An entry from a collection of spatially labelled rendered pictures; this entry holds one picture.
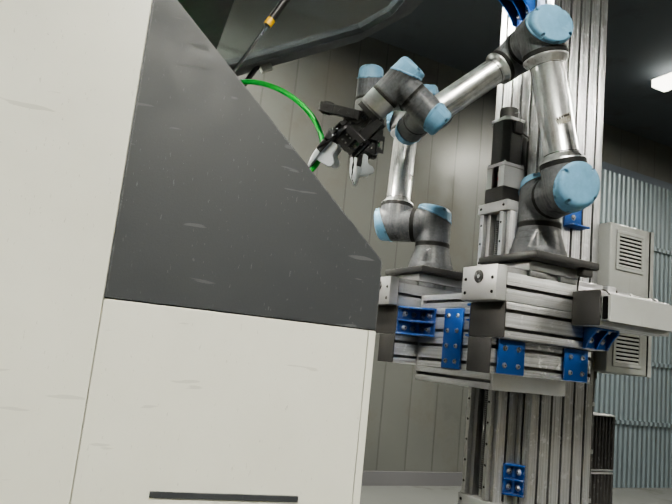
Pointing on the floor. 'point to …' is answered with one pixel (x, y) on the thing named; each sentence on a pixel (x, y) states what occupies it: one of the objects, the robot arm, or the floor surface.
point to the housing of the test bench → (58, 220)
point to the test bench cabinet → (223, 409)
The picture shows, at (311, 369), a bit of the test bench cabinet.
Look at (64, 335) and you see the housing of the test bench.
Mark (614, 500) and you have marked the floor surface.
